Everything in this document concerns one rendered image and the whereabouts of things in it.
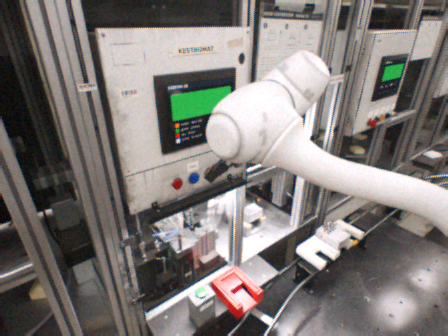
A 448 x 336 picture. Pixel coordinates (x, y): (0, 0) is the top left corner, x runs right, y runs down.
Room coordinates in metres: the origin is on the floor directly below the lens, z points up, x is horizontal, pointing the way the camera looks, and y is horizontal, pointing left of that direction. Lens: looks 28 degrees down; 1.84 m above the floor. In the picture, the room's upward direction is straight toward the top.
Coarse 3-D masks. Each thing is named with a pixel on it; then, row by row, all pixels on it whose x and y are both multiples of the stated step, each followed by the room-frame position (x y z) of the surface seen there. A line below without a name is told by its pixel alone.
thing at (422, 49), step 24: (384, 0) 1.39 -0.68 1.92; (408, 0) 1.52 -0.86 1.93; (432, 0) 1.69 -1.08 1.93; (384, 24) 2.23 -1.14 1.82; (432, 24) 1.74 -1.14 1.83; (432, 48) 1.81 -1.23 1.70; (408, 72) 1.68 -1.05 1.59; (432, 72) 1.90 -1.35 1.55; (408, 96) 1.74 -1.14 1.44; (360, 144) 1.46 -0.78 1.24; (336, 192) 1.37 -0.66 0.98
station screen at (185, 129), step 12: (180, 84) 0.71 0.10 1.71; (192, 84) 0.74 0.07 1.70; (204, 84) 0.76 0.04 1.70; (216, 84) 0.78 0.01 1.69; (228, 84) 0.81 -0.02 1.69; (168, 96) 0.69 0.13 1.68; (168, 108) 0.69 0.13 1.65; (180, 120) 0.71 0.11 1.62; (192, 120) 0.73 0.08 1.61; (204, 120) 0.76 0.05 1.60; (180, 132) 0.71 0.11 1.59; (192, 132) 0.73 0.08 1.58; (204, 132) 0.76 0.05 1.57; (180, 144) 0.71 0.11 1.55
